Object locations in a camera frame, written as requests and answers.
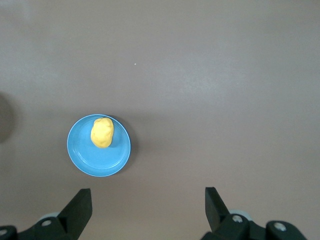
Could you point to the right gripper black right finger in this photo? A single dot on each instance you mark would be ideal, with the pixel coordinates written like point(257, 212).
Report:
point(217, 217)

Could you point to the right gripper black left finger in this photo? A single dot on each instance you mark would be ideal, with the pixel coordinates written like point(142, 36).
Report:
point(75, 212)

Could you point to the yellow potato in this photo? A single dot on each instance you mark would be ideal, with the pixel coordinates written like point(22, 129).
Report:
point(102, 132)

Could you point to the blue round plate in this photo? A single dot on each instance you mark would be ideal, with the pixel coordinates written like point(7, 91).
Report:
point(97, 160)

